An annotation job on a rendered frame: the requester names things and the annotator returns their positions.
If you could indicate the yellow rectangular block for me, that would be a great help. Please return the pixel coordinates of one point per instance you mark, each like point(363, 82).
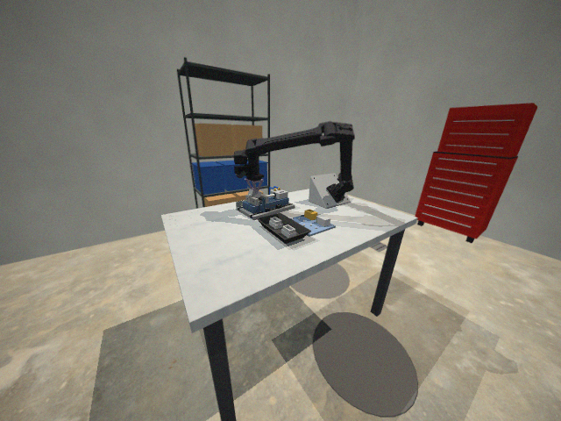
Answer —
point(310, 214)

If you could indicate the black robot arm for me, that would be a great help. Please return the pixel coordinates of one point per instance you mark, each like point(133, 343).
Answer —
point(332, 134)

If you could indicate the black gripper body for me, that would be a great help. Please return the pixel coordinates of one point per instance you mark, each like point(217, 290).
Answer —
point(255, 177)

